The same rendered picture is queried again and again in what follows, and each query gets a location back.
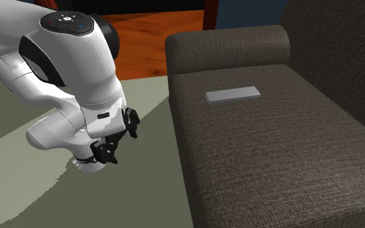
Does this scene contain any dark brown fabric sofa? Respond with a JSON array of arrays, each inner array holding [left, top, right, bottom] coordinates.
[[164, 0, 365, 228]]

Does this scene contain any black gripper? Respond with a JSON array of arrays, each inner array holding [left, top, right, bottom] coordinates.
[[89, 108, 141, 165]]

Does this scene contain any flat grey rectangular box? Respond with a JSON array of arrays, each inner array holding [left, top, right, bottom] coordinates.
[[204, 85, 262, 105]]

